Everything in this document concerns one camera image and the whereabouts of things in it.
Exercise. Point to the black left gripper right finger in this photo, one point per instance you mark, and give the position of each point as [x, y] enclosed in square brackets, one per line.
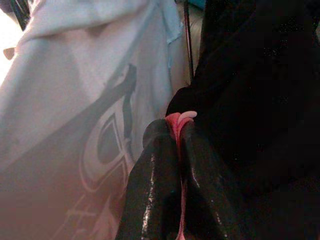
[200, 187]

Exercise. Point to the black garment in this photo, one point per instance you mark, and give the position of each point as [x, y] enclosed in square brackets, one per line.
[250, 100]

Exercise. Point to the white printed T-shirt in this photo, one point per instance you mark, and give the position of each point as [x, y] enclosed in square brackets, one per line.
[62, 87]

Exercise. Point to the white garment red trim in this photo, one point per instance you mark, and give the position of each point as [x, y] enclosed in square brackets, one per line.
[175, 120]

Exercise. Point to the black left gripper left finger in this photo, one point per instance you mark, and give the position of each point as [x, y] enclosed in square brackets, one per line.
[155, 175]

